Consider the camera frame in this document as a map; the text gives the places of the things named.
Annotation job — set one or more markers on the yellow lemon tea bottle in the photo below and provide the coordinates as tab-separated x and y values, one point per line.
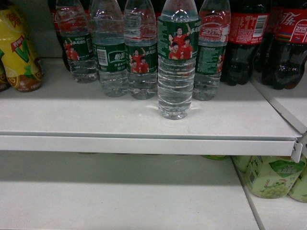
22	65

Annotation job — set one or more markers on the lower white shelf board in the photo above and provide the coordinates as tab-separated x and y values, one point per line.
73	191

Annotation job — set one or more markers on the water bottle green label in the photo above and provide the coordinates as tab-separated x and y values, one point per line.
178	29

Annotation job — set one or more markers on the cola bottle red label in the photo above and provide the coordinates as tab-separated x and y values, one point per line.
248	22

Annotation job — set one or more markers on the middle water bottle red players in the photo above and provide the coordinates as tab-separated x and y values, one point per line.
141	48

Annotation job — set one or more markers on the right cola bottle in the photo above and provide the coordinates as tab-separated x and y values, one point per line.
285	66

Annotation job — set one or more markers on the right rear water bottle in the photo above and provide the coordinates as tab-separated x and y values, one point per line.
213	37

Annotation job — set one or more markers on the brown tea bottle left edge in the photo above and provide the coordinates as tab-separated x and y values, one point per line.
4	84

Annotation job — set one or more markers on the barcode label water bottle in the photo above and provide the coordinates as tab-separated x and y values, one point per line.
106	27

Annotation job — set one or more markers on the green grape juice bottle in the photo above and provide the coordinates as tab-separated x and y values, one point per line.
272	177

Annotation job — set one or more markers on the far left water bottle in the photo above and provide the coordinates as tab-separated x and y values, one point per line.
76	38

